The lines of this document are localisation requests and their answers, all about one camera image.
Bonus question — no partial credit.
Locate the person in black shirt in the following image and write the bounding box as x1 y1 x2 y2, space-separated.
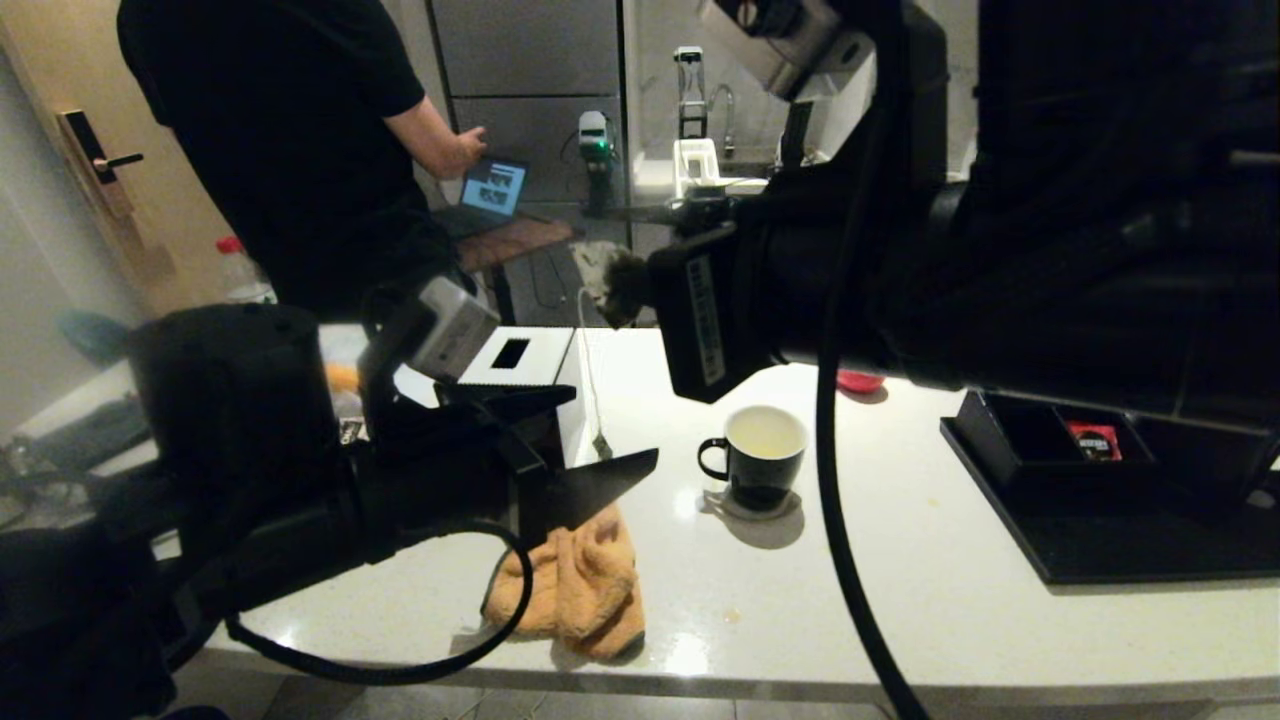
117 0 491 323

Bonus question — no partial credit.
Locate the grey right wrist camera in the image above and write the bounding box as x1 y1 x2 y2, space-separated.
697 0 879 161

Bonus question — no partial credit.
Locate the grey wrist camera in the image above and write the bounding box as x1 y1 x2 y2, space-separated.
395 277 501 383
697 0 879 161

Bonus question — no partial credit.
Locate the laptop with blue screen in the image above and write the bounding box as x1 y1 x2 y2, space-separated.
435 158 531 239

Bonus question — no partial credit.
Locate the black mug white inside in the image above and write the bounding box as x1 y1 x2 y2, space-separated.
697 405 809 513

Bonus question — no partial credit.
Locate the black tissue box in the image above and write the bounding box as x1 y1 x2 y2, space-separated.
455 327 587 471

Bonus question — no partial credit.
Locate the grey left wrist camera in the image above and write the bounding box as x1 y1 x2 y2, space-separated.
395 277 501 383

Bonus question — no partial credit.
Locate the small wooden side table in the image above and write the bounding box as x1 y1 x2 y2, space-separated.
455 215 583 326

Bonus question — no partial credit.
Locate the red sachet packet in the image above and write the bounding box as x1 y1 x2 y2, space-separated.
1065 420 1124 461

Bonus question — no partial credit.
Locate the teal round object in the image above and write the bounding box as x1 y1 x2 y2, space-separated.
58 312 136 366

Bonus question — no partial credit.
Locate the black compartment organizer box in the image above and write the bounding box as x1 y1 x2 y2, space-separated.
958 390 1161 488

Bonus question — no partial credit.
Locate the round grey coaster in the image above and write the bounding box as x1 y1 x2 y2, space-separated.
703 485 801 523

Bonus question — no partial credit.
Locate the wooden door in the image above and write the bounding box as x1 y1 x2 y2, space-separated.
0 0 251 321

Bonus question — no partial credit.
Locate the black background shelf board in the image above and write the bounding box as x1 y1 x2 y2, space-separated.
600 195 766 229

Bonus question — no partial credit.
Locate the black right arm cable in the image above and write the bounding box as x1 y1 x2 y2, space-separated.
813 90 931 720

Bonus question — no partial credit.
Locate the chrome faucet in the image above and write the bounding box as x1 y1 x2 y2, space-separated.
708 82 739 161

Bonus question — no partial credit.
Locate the large black serving tray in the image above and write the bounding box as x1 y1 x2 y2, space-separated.
940 415 1280 586

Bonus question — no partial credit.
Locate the device with green light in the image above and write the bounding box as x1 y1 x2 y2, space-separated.
578 108 614 216

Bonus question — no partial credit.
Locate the clear water bottle red cap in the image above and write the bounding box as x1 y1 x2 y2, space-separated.
215 237 278 306

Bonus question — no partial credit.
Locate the black door lock handle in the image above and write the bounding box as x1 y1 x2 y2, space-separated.
55 108 144 221

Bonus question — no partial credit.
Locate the white plastic stand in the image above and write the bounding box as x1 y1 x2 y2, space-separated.
672 138 723 201

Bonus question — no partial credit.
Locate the orange fluffy towel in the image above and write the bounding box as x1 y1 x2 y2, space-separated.
482 500 647 661

